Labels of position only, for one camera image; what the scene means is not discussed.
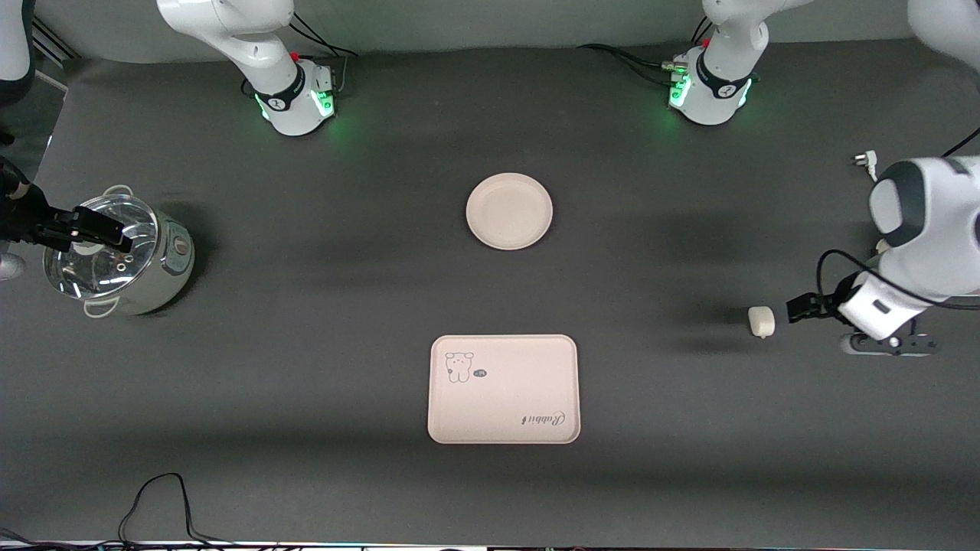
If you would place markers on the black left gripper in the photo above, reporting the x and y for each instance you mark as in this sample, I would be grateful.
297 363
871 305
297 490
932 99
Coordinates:
830 300

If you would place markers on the round cream plate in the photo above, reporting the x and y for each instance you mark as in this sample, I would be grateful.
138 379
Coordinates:
509 211

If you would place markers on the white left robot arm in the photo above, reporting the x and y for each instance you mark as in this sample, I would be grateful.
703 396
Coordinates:
934 229

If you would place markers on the cream rabbit print tray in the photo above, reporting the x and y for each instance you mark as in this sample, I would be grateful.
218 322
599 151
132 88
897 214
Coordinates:
505 398

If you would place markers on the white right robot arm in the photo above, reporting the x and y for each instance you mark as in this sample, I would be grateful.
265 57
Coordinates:
253 46

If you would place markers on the glass pot lid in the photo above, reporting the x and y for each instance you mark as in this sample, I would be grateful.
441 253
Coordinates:
99 275

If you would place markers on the aluminium frame rail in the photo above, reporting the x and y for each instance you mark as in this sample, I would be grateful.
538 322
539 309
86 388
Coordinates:
53 42

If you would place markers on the pale green electric pot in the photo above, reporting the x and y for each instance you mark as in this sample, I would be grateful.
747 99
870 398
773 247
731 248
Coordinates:
164 268

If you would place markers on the white steamed bun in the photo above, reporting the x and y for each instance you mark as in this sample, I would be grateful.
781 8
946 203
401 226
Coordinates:
762 321

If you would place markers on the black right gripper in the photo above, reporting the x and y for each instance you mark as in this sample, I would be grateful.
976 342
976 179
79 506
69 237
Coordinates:
32 214

